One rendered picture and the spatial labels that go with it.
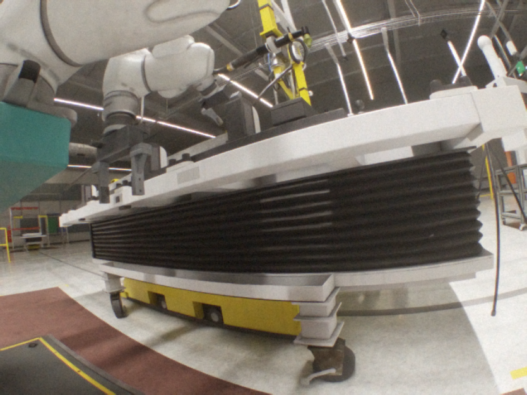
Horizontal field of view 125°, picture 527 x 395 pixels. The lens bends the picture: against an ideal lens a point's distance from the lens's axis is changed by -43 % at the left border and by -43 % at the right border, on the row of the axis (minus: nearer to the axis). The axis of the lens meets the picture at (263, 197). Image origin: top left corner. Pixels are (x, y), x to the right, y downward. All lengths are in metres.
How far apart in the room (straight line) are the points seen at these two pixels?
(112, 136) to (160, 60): 0.20
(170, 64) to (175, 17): 0.30
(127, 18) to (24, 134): 0.16
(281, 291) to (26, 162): 0.73
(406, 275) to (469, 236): 0.24
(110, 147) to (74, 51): 0.31
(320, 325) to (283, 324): 0.43
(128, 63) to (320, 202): 0.72
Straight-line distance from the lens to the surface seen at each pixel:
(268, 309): 1.22
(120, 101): 0.60
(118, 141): 0.56
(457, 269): 0.86
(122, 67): 0.63
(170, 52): 0.59
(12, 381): 0.76
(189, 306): 1.62
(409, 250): 0.82
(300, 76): 2.05
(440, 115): 0.53
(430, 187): 0.81
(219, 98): 0.99
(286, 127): 0.61
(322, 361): 0.92
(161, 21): 0.29
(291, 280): 0.91
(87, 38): 0.31
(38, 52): 0.35
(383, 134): 0.51
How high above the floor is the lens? 0.66
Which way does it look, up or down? 4 degrees up
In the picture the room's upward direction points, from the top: 7 degrees counter-clockwise
